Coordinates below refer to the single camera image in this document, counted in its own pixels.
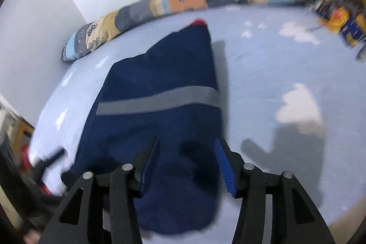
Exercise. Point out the navy blue work jacket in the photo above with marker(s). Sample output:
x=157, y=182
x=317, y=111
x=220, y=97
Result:
x=171, y=66

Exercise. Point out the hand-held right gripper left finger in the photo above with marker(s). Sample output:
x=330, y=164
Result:
x=148, y=166

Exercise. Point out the floral patterned cloth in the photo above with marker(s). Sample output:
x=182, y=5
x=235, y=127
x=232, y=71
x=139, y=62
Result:
x=340, y=12

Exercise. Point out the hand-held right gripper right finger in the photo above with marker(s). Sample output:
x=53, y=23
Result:
x=226, y=166

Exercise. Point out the dark grey textured object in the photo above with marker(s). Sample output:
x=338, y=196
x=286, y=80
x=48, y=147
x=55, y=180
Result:
x=361, y=53

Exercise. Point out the wooden furniture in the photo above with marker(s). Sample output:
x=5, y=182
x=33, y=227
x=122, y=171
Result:
x=20, y=129

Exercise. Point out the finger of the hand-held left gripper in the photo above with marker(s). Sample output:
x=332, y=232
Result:
x=53, y=156

